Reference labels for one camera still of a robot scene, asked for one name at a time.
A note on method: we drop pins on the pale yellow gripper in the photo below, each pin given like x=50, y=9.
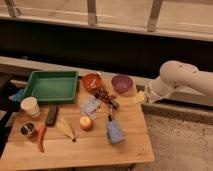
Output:
x=139, y=97

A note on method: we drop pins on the red chili pepper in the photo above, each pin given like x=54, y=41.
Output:
x=41, y=133

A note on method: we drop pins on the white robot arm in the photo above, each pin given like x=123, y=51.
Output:
x=172, y=75

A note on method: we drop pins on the purple bowl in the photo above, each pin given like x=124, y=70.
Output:
x=122, y=83

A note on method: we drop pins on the orange bowl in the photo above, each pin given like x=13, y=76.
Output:
x=91, y=81

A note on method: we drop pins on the brown grape bunch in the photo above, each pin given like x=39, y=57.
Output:
x=104, y=95

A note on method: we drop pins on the clear plastic bag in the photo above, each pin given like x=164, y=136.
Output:
x=89, y=106

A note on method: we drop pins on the yellow apple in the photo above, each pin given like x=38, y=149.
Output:
x=86, y=123

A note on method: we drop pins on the yellow corn cob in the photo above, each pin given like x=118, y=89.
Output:
x=63, y=126

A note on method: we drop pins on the green plastic tray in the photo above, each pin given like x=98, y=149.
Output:
x=52, y=87

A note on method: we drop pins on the black rectangular block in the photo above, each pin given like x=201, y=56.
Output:
x=50, y=120

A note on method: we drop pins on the white paper cup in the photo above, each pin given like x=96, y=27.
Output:
x=30, y=106

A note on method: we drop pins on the small metal can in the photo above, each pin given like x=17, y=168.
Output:
x=28, y=130

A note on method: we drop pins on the blue cloth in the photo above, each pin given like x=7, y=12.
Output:
x=17, y=96

